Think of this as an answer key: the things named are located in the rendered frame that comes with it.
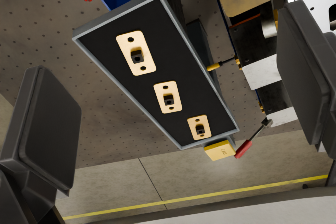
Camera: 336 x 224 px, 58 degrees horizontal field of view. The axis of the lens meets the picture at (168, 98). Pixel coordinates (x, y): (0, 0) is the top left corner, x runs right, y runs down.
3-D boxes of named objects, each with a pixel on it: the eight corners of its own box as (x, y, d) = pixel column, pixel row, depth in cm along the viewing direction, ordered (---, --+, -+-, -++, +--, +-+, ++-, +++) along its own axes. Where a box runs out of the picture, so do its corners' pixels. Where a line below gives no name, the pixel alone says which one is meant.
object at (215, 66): (256, 49, 70) (258, 53, 69) (207, 69, 73) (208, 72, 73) (255, 46, 69) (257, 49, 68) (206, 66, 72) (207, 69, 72)
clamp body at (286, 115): (264, 32, 105) (304, 117, 82) (232, 46, 108) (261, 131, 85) (260, 17, 99) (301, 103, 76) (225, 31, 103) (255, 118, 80)
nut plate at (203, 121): (211, 135, 65) (212, 140, 65) (194, 139, 66) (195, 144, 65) (206, 113, 59) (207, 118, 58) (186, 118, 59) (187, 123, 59)
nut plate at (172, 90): (182, 109, 57) (183, 114, 56) (162, 112, 57) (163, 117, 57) (175, 79, 51) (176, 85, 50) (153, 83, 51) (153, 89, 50)
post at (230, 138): (207, 34, 103) (238, 147, 75) (187, 43, 105) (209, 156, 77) (199, 18, 97) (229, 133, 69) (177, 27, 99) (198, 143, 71)
